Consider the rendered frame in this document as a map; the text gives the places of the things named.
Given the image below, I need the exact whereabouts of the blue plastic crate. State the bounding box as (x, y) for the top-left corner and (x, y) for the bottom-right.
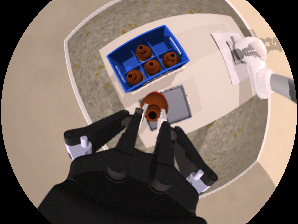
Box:
(107, 25), (190, 93)

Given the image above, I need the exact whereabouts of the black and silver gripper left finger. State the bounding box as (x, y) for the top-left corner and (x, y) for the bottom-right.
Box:
(64, 103), (149, 180)

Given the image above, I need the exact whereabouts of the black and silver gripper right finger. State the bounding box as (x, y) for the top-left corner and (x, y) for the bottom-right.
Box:
(151, 109), (218, 195)

